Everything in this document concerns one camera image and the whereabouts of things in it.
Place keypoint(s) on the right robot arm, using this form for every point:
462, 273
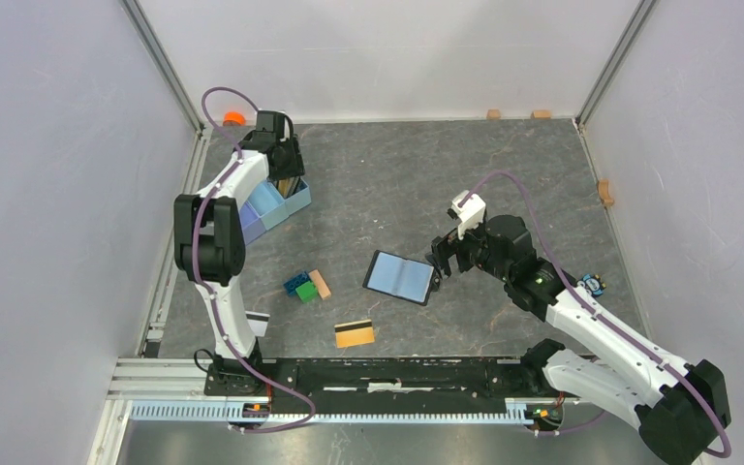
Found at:
679, 409

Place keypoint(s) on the wooden block back right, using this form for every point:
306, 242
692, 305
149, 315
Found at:
541, 114

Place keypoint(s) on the wooden block back left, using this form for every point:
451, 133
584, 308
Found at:
493, 114

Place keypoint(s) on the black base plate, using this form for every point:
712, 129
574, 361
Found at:
388, 386

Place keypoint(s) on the green toy brick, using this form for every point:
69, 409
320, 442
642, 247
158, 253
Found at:
307, 291

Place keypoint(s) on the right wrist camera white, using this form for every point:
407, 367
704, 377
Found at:
468, 210

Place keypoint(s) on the light blue bin with cards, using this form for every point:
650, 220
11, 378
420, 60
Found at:
300, 199

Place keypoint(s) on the blue toy brick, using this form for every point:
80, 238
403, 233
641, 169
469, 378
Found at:
294, 282

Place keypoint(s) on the gold credit card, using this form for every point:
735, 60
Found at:
354, 334

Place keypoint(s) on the light blue middle bin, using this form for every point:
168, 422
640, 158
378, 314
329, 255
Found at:
269, 205

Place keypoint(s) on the black card holder wallet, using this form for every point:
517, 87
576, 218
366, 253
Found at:
402, 278

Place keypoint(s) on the blue owl toy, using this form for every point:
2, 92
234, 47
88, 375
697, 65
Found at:
593, 283

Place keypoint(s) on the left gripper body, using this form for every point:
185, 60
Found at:
293, 165

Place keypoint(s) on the wooden arch block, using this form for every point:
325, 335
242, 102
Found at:
604, 192

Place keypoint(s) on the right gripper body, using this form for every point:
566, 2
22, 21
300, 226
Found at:
472, 251

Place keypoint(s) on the silver credit card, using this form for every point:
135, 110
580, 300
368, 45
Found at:
258, 322

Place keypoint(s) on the orange round object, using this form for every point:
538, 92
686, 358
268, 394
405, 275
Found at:
234, 118

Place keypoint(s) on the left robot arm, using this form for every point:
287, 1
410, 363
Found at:
208, 239

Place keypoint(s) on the purple plastic bin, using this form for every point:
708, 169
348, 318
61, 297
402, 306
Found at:
251, 224

